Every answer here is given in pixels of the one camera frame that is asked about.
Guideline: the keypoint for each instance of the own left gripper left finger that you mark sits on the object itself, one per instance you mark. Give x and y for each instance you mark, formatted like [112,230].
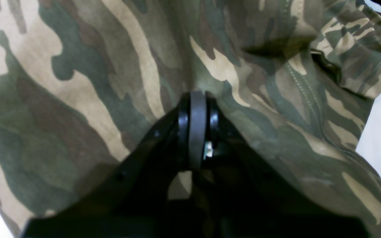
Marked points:
[131,202]

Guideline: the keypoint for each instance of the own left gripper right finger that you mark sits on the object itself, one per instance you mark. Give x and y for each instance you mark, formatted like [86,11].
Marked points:
[251,198]

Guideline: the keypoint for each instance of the camouflage T-shirt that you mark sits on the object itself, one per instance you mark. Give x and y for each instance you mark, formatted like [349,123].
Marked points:
[83,81]

